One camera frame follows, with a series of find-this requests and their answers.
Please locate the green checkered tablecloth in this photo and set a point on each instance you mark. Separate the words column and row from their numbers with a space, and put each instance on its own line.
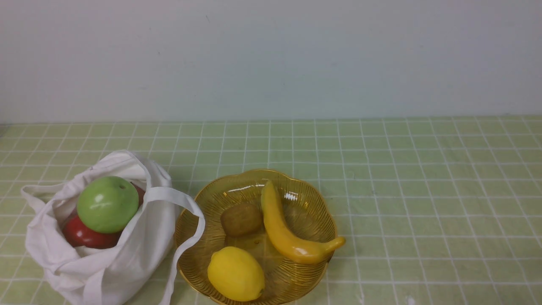
column 440, row 211

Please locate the green apple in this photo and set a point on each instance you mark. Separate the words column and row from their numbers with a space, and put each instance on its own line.
column 108, row 204

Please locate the white cloth bag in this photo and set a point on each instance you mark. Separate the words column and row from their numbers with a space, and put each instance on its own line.
column 111, row 276

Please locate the yellow lemon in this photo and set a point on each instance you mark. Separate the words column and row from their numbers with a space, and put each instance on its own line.
column 236, row 274

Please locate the brown kiwi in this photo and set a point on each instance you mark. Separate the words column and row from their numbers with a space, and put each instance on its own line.
column 241, row 220

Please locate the red apple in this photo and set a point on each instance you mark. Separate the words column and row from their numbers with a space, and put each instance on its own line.
column 79, row 235

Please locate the yellow banana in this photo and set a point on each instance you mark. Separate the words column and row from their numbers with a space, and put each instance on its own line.
column 289, row 245

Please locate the pink peach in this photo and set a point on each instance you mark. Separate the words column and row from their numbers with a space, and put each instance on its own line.
column 141, row 194

